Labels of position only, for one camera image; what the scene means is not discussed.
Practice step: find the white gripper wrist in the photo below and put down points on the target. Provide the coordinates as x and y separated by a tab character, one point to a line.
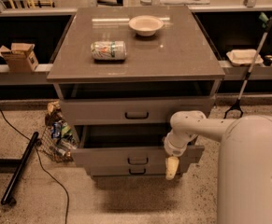
175	149

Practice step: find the grey drawer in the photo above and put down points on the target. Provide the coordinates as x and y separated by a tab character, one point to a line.
122	146
130	110
126	170

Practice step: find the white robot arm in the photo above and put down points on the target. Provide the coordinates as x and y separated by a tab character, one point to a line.
185	127

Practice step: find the grey bottom drawer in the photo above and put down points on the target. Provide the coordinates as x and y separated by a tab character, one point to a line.
126	170

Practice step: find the grey top drawer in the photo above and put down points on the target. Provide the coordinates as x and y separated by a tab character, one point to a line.
130	110

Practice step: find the grey drawer cabinet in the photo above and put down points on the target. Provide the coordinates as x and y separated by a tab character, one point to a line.
175	62

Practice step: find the white foam takeout container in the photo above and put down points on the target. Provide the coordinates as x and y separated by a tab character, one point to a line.
243	57

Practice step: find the green white soda can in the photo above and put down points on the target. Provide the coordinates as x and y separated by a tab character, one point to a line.
108	50

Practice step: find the black metal leg bar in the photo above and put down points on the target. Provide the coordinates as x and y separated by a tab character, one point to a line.
15	179

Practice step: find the white paper bowl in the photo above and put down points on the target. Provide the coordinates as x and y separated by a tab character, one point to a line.
146	25

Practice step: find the yellow black tape measure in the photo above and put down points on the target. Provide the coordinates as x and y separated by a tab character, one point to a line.
268	60

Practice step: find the grabber reacher stick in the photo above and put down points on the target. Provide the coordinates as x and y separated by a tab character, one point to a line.
267	24

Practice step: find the brown cardboard box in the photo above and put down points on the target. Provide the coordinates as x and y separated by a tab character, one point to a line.
20	58

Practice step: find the wire basket with trash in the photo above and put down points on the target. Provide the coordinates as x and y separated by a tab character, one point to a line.
57	141

